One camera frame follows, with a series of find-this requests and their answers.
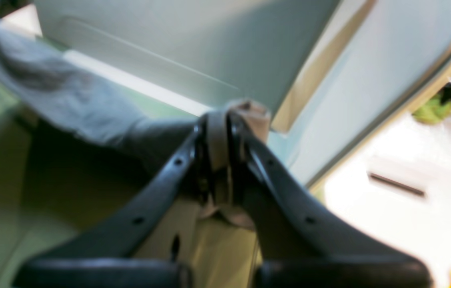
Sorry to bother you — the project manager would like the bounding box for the green table cloth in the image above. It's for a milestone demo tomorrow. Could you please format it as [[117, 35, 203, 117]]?
[[0, 56, 262, 288]]

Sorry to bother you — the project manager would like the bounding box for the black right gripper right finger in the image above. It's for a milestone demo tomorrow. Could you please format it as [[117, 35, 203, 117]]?
[[227, 113, 433, 288]]

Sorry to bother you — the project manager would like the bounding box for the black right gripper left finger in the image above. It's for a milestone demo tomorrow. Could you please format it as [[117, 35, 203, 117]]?
[[12, 116, 208, 288]]

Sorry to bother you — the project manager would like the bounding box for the grey t-shirt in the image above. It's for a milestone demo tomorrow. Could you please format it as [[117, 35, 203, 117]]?
[[0, 4, 272, 230]]

